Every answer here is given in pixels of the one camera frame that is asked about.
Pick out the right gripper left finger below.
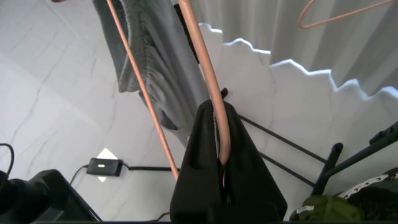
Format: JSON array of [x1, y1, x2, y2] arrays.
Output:
[[170, 99, 225, 222]]

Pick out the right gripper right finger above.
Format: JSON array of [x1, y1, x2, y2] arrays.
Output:
[[223, 101, 287, 222]]

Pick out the pale grey shorts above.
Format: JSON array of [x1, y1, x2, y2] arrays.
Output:
[[92, 0, 212, 147]]

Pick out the pink clothes hanger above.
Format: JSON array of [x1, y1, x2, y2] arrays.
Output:
[[104, 0, 233, 182], [297, 0, 396, 30]]

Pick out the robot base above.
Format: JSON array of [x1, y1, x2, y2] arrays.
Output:
[[0, 169, 103, 223]]

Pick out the black clothes rack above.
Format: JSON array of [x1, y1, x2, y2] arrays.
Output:
[[173, 2, 398, 197]]

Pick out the white laundry basket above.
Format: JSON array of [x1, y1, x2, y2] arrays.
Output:
[[337, 167, 398, 222]]

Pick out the green garment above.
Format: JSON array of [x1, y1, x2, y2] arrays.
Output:
[[289, 194, 365, 222]]

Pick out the black power adapter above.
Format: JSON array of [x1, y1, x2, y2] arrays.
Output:
[[86, 157, 124, 177]]

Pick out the white curtain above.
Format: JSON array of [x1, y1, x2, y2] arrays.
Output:
[[189, 0, 398, 97]]

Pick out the black cable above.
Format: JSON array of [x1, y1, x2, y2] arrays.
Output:
[[122, 166, 180, 172], [68, 164, 90, 187], [0, 142, 16, 178]]

